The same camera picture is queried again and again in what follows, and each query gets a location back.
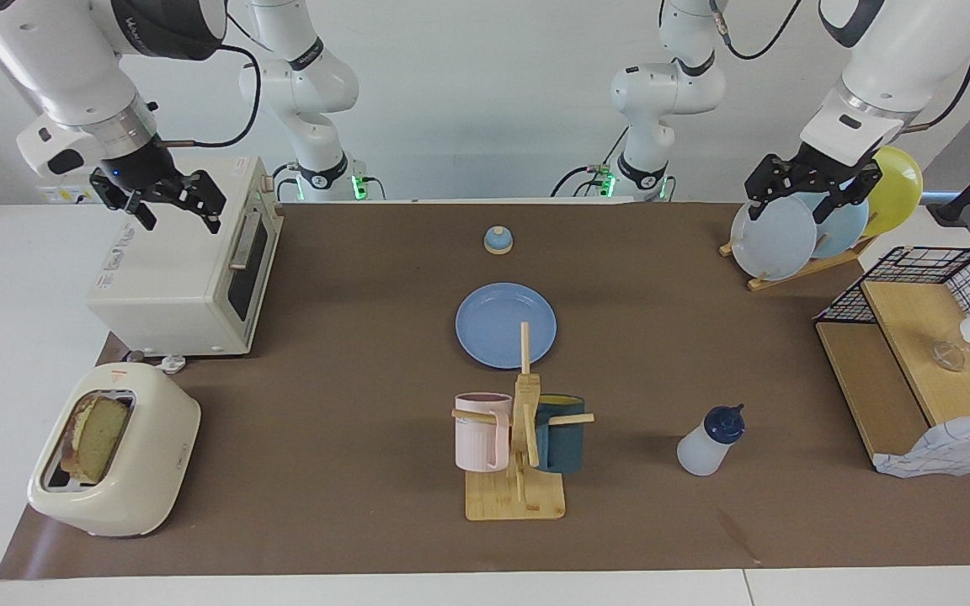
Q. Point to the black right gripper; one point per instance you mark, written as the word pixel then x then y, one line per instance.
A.
pixel 140 168

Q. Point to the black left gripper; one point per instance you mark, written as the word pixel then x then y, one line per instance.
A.
pixel 818 168

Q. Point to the slice of bread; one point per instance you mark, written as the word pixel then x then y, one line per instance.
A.
pixel 98 438

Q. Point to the clear squeeze bottle blue cap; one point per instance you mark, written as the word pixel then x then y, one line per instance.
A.
pixel 700 454

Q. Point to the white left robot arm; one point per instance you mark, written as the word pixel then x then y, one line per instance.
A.
pixel 898 50

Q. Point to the light blue plate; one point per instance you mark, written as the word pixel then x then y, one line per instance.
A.
pixel 847 227

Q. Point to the grey plate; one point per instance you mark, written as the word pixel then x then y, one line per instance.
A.
pixel 771 240

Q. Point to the wooden plate rack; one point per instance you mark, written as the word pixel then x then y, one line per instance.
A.
pixel 796 271

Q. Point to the yellow plate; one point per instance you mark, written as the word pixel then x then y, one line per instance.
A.
pixel 902 185

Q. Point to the blue round plate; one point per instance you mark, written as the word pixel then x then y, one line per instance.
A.
pixel 493 324

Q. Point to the cream toaster oven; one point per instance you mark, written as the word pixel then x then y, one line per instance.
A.
pixel 173 269

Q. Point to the white power strip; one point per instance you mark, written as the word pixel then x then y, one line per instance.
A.
pixel 55 195

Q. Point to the small clear glass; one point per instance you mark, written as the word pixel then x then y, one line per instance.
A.
pixel 950 356

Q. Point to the brown table mat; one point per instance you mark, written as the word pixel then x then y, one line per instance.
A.
pixel 350 337

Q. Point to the cream two-slot toaster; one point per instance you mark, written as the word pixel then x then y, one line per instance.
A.
pixel 157 438

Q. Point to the white checked cloth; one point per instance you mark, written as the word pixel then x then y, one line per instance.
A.
pixel 956 446

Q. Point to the teal mug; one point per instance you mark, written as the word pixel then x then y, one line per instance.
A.
pixel 565 442

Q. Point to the pink ribbed mug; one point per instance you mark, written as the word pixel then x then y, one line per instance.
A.
pixel 477 438

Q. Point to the wooden mug tree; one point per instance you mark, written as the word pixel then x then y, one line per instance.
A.
pixel 514 501

